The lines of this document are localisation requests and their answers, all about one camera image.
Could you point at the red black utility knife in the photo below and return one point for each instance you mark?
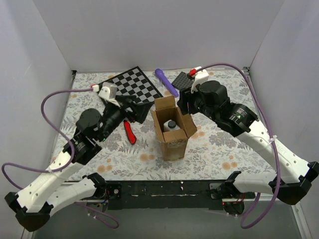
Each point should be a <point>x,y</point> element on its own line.
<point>130,135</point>

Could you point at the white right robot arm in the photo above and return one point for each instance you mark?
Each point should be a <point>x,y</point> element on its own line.
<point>293,176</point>

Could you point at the white bottle grey cap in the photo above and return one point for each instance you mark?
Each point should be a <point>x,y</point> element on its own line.
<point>170,125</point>

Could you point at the brown taped cardboard box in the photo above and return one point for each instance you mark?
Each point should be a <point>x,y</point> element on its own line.
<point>172,143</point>

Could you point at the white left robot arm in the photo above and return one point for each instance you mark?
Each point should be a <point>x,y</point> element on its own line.
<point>41,199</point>

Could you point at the black white checkerboard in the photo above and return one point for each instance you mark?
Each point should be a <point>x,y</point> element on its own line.
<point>135,82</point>

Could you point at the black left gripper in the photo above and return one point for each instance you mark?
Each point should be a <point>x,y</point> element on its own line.
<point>128,107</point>

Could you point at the dark grey studded plate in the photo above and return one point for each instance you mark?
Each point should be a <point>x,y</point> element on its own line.
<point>183,81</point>

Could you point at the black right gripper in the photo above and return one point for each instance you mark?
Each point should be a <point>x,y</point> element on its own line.
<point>186,101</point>

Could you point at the purple cylindrical handle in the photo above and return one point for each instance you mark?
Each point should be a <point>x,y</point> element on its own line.
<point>161,76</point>

